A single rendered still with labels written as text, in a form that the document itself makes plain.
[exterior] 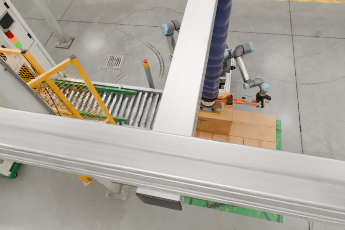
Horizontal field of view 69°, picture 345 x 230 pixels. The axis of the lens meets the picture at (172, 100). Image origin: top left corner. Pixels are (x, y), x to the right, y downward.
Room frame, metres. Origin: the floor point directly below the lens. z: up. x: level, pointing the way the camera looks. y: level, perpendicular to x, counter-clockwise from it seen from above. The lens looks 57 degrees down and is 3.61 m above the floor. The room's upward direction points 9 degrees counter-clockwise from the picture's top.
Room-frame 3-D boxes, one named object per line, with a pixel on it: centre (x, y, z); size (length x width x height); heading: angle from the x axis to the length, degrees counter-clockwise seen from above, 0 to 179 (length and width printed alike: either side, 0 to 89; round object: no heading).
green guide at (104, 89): (2.46, 1.26, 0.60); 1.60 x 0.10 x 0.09; 71
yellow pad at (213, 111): (1.49, -0.40, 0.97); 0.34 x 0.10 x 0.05; 72
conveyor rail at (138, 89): (2.40, 0.91, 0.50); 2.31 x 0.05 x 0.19; 71
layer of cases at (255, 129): (1.20, -0.62, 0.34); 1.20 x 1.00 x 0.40; 71
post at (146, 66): (2.37, 0.29, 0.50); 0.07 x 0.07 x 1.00; 71
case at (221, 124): (1.58, -0.44, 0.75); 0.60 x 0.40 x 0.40; 71
